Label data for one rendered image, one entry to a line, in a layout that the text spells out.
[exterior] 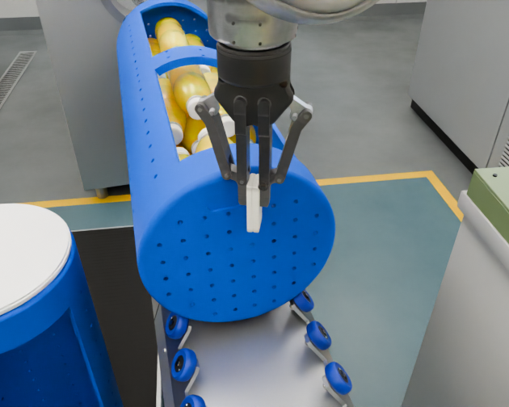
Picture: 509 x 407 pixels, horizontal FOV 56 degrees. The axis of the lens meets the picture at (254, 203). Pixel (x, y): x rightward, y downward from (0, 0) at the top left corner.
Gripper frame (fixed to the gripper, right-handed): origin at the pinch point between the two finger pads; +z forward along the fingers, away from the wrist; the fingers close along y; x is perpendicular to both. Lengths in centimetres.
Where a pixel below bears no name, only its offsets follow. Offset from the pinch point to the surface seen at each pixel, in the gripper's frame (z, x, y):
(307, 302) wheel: 22.4, 5.2, 7.6
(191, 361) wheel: 21.7, -8.5, -7.5
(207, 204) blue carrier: 1.1, 0.3, -6.1
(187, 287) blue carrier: 14.8, -1.5, -9.5
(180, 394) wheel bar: 27.0, -10.5, -9.1
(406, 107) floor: 119, 294, 68
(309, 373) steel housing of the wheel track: 27.0, -4.3, 8.9
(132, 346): 104, 51, -51
